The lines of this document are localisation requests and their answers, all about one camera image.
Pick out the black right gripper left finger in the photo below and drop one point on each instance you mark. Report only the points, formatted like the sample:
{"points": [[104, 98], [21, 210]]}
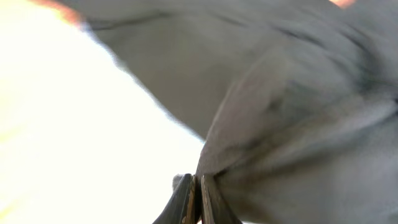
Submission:
{"points": [[180, 209]]}

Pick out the black t-shirt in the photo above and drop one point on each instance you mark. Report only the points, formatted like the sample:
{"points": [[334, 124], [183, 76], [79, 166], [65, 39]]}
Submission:
{"points": [[296, 100]]}

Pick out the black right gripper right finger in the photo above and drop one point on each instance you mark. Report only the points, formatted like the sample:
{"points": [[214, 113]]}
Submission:
{"points": [[215, 210]]}

